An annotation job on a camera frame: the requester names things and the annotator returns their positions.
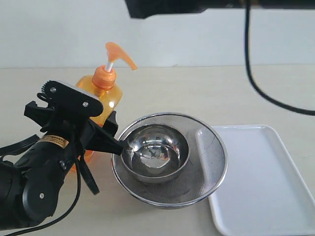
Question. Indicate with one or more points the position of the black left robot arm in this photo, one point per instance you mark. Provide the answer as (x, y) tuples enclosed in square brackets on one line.
[(32, 171)]

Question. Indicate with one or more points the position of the metal mesh strainer basket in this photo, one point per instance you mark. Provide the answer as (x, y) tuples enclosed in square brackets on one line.
[(203, 174)]

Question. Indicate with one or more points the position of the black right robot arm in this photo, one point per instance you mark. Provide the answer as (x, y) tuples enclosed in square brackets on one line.
[(264, 4)]

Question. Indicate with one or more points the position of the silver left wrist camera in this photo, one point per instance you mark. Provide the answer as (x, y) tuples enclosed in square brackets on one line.
[(73, 98)]

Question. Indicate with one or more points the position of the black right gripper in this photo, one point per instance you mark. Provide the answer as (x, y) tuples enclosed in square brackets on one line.
[(142, 9)]

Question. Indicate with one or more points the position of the orange dish soap pump bottle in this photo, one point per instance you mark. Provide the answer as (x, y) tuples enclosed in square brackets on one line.
[(102, 83)]

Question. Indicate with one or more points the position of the white plastic tray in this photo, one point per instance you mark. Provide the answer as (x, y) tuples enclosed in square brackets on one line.
[(263, 193)]

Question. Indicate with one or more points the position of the small stainless steel bowl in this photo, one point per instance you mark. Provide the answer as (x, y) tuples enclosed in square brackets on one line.
[(155, 153)]

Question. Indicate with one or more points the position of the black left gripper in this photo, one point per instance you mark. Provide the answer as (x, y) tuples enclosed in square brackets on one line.
[(66, 123)]

